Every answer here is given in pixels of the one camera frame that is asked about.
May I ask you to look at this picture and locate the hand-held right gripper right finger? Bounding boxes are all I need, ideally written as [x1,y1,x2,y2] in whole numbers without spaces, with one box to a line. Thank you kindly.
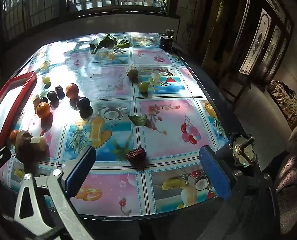
[199,145,281,233]

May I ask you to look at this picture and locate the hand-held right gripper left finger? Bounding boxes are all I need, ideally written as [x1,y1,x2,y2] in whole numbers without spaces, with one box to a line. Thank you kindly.
[13,145,97,240]

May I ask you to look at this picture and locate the orange tangerine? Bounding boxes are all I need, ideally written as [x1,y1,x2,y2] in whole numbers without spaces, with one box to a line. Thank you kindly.
[10,129,20,146]
[37,102,51,118]
[66,83,79,99]

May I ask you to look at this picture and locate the cream foam block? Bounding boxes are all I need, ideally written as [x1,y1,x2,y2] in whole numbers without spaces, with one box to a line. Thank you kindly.
[30,135,48,152]

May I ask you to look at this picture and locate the red-rimmed white tray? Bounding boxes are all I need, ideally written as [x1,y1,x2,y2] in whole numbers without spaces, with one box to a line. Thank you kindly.
[0,71,37,144]

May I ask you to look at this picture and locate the brown fruit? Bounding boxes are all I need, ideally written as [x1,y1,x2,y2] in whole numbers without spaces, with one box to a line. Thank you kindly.
[15,130,34,157]

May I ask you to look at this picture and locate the dark plum pair right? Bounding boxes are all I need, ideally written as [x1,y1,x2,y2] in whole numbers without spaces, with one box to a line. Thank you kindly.
[77,97,90,110]

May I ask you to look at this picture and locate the fruit-print plastic tablecloth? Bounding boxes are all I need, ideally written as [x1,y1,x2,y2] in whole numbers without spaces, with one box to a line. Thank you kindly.
[0,32,230,217]

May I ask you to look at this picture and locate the single green leaf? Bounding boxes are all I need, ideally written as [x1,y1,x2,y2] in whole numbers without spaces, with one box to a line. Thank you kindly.
[128,114,148,126]

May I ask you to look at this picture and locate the person's fluffy clothing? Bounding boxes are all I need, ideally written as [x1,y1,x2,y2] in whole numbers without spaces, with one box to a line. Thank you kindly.
[273,116,297,235]

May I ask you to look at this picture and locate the wooden chair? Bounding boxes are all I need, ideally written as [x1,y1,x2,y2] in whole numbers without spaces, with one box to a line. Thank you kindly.
[218,72,252,110]

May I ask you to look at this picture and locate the patterned sofa cloth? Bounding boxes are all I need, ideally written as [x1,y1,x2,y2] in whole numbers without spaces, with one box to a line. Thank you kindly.
[267,80,297,130]

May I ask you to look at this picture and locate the large green leaf bunch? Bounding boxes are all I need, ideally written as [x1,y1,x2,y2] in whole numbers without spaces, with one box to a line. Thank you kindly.
[89,34,118,54]

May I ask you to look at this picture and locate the small green leaf bunch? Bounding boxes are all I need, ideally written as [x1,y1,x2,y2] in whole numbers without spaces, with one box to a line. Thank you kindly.
[114,37,131,50]

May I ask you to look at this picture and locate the black jar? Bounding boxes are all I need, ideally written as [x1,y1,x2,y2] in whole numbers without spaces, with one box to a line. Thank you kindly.
[160,29,174,49]

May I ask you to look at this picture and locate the stained glass wooden doors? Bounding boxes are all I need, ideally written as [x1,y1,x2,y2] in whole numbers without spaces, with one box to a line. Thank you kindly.
[238,0,294,80]

